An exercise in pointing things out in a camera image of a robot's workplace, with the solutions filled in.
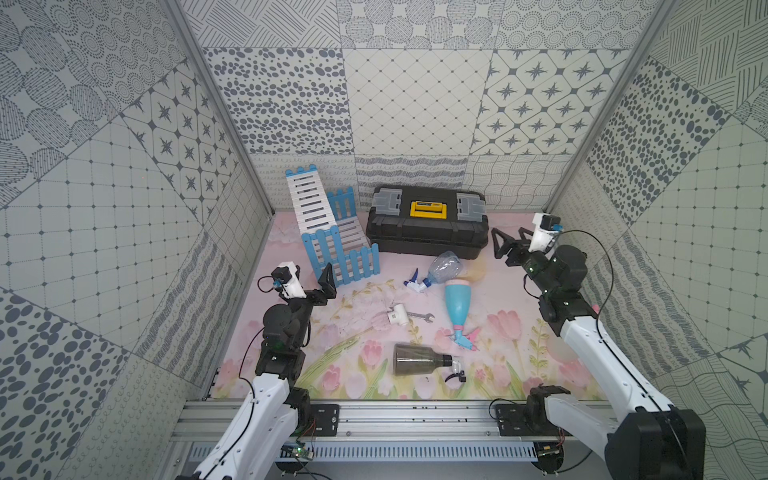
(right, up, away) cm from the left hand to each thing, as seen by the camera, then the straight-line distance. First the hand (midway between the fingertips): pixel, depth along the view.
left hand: (306, 261), depth 74 cm
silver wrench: (+31, -19, +17) cm, 40 cm away
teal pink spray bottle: (+42, -12, +17) cm, 47 cm away
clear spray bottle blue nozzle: (+38, -4, +22) cm, 44 cm away
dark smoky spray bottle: (+26, -26, +3) cm, 37 cm away
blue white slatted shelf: (+6, +7, +5) cm, 11 cm away
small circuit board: (-3, -46, -3) cm, 46 cm away
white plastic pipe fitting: (+23, -18, +16) cm, 33 cm away
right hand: (+51, +7, +3) cm, 51 cm away
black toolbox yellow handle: (+31, +12, +22) cm, 39 cm away
